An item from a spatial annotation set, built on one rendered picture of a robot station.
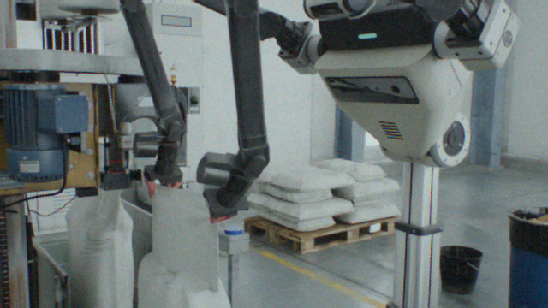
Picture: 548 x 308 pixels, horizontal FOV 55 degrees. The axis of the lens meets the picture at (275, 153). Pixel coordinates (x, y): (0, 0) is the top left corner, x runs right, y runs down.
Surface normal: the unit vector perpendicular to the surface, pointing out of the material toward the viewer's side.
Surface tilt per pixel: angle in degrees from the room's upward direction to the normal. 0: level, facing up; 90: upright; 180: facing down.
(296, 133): 90
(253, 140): 119
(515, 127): 90
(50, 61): 90
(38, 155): 91
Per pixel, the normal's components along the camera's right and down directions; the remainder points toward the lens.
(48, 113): -0.51, 0.10
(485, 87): -0.81, 0.06
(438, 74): 0.58, 0.11
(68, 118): 0.87, 0.07
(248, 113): 0.19, 0.59
